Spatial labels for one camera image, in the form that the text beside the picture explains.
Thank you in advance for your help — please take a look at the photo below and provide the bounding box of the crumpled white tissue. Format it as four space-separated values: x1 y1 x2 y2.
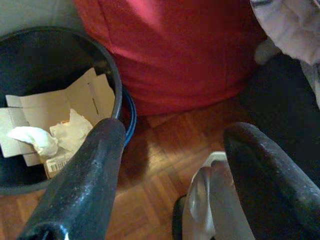
6 126 60 156
49 108 94 152

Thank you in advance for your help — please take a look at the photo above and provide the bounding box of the black round trash bin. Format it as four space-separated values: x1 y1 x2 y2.
0 26 123 196

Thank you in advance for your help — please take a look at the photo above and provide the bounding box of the pink cartoon quilt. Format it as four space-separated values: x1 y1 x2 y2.
249 0 320 101

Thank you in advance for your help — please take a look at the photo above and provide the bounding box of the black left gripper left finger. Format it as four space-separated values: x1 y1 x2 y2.
17 117 127 240

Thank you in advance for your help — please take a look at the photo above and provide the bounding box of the large red cushion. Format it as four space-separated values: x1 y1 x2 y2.
73 0 267 117

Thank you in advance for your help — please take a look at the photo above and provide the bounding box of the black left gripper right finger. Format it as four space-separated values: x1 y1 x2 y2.
223 121 320 240

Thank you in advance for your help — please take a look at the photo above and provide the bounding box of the blue plastic ring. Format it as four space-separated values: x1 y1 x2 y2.
121 86 138 147

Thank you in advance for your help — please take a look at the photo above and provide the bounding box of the flattened cardboard box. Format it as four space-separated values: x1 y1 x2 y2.
0 67 116 167

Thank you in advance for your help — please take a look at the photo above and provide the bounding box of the small labelled cardboard box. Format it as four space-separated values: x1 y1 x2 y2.
44 153 75 180

